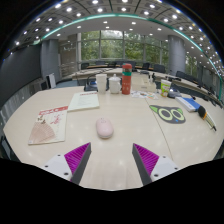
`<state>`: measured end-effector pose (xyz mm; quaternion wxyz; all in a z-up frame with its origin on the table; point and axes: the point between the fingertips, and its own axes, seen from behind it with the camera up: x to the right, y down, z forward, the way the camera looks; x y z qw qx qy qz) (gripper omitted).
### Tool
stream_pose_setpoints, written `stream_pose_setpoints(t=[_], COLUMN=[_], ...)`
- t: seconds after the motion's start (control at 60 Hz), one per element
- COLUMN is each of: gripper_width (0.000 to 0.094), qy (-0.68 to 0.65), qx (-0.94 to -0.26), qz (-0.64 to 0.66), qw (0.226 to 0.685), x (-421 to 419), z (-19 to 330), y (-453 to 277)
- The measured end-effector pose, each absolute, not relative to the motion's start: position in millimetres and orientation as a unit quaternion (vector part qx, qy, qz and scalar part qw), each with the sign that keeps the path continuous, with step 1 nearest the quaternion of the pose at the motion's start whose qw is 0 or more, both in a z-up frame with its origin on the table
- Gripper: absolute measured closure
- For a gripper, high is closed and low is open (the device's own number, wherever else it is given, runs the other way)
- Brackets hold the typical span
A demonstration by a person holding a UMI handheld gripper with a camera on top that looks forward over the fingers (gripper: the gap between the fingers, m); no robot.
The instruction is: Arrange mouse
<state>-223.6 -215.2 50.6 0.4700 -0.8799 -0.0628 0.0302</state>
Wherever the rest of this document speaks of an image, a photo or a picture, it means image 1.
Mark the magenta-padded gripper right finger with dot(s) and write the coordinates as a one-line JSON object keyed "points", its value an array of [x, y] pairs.
{"points": [[146, 159]]}

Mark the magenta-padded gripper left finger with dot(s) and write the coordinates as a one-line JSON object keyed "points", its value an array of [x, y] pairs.
{"points": [[76, 158]]}

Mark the pink computer mouse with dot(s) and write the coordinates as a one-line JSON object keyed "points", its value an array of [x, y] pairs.
{"points": [[104, 128]]}

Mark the black cat-face mouse pad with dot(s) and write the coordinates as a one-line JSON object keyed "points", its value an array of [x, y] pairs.
{"points": [[168, 114]]}

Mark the red-titled magazine with fan picture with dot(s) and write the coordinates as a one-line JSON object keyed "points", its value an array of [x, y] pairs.
{"points": [[50, 125]]}

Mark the white booklet with red heading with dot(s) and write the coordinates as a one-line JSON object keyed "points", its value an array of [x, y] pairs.
{"points": [[84, 101]]}

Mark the colourful sticker sheet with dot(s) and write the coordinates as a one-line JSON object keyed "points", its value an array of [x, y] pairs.
{"points": [[143, 95]]}

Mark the blue and white book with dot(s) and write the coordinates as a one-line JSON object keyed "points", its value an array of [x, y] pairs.
{"points": [[188, 104]]}

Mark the black conference microphone unit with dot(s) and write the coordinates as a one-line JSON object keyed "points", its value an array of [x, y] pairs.
{"points": [[174, 93], [90, 86]]}

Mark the black microphone with yellow band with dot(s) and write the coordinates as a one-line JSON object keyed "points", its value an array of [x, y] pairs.
{"points": [[202, 112]]}

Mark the green printed drink cup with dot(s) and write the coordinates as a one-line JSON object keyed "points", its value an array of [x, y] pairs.
{"points": [[165, 88]]}

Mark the white paper cup stack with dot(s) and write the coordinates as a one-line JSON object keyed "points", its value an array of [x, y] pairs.
{"points": [[101, 83]]}

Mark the white lidded mug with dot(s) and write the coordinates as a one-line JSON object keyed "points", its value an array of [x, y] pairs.
{"points": [[115, 85]]}

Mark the white standing board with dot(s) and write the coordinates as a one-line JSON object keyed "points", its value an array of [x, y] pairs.
{"points": [[51, 81]]}

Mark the red thermos with green band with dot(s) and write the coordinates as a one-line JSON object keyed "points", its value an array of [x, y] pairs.
{"points": [[126, 80]]}

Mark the long curved conference table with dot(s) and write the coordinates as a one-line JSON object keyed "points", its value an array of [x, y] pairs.
{"points": [[90, 71]]}

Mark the dark office chairs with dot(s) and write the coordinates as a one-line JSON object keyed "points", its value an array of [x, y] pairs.
{"points": [[159, 68]]}

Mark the ceiling lights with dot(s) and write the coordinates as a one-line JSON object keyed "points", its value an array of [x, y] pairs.
{"points": [[100, 10]]}

